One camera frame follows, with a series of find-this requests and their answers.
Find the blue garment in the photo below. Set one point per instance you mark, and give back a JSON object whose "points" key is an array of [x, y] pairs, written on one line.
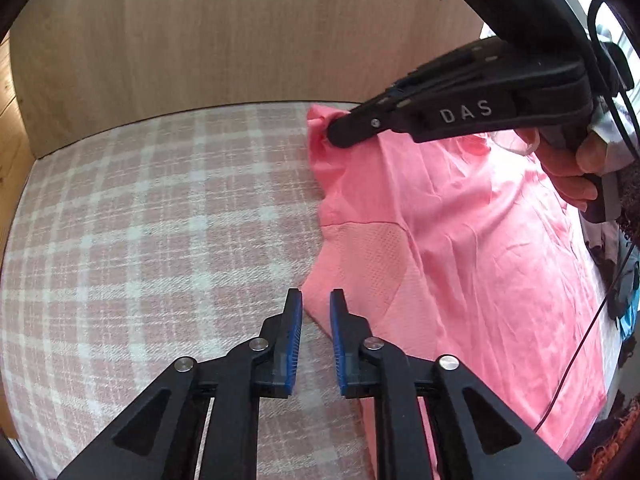
{"points": [[631, 310]]}

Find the light wooden board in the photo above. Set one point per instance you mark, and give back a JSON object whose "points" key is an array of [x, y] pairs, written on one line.
{"points": [[200, 35]]}

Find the person's right forearm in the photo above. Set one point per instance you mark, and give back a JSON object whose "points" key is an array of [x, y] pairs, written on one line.
{"points": [[631, 195]]}

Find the person's right hand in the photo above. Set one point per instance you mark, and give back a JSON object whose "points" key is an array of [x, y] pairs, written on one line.
{"points": [[565, 170]]}

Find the pink t-shirt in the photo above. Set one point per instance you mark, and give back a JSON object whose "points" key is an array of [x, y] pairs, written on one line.
{"points": [[475, 260]]}

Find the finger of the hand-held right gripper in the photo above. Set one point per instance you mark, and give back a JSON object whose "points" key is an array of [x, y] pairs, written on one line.
{"points": [[460, 62], [360, 122]]}

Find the pine plank panel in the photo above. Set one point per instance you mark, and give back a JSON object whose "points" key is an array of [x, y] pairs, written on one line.
{"points": [[12, 110]]}

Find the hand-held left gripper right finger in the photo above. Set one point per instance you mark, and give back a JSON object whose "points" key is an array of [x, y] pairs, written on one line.
{"points": [[336, 340]]}

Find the pink plaid blanket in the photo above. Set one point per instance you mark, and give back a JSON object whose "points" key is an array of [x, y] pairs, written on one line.
{"points": [[125, 235]]}

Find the orange knitted scarf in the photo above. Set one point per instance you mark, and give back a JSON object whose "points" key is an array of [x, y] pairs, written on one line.
{"points": [[617, 440]]}

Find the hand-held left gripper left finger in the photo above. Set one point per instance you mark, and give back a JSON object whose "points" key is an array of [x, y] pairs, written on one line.
{"points": [[295, 340]]}

